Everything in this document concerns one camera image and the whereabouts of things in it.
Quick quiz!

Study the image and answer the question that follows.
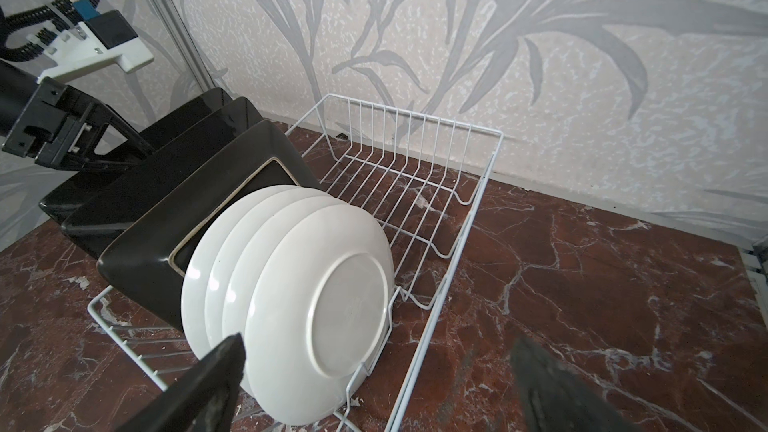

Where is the white round plate leftmost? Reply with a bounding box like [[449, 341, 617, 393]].
[[181, 185, 303, 359]]

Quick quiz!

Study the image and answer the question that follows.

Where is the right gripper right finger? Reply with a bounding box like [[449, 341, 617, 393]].
[[510, 337, 636, 431]]

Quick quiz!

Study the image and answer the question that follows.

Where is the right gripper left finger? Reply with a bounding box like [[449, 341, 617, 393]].
[[118, 333, 246, 431]]

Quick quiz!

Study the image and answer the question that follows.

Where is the left black corrugated cable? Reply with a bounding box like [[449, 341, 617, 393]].
[[0, 0, 104, 63]]

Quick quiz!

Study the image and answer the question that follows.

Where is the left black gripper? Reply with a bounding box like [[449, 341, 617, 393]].
[[1, 62, 155, 171]]

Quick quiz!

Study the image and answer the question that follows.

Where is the floral square plate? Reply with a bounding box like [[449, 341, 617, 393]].
[[61, 90, 263, 258], [38, 87, 235, 224]]

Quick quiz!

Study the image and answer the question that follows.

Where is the white round plate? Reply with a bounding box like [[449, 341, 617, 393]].
[[244, 203, 394, 426], [204, 185, 337, 347], [221, 194, 355, 397], [181, 185, 303, 359]]

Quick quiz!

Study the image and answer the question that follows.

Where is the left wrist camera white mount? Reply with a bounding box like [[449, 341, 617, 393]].
[[27, 0, 154, 83]]

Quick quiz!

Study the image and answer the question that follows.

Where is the white round plate rightmost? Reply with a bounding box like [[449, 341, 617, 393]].
[[244, 203, 394, 426]]

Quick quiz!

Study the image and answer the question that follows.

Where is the white wire dish rack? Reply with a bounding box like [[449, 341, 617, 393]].
[[87, 92, 505, 432]]

